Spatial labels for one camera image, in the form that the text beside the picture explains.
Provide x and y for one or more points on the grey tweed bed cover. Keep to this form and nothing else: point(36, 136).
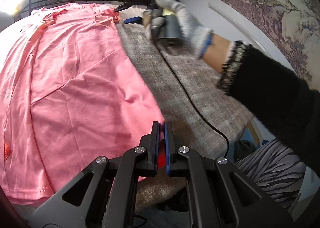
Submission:
point(185, 90)

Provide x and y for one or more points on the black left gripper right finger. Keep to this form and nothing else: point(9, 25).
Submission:
point(219, 194)

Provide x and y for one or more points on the right hand in grey glove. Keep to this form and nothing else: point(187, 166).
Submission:
point(196, 37)

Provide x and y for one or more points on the landscape wall painting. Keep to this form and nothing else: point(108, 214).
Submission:
point(293, 27)

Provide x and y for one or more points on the pink t-shirt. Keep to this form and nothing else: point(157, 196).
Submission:
point(69, 93)

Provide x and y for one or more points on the zebra striped trousers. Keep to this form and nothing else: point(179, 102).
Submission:
point(277, 170)

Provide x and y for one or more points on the right forearm black sleeve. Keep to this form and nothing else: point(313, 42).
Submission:
point(274, 94)

